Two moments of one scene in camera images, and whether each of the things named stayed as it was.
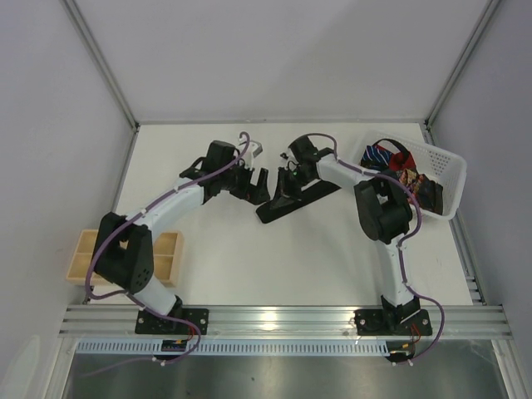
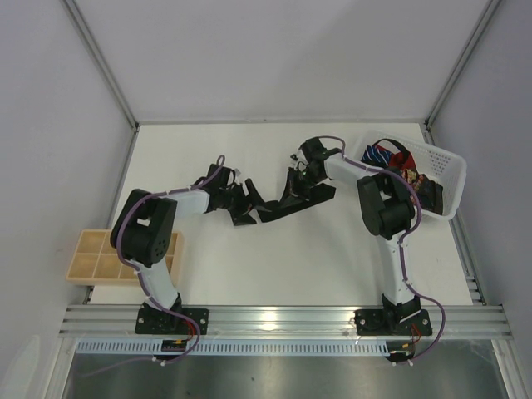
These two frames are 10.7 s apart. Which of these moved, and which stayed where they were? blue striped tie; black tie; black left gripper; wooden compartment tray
Moved: black left gripper
Stayed: black tie; blue striped tie; wooden compartment tray
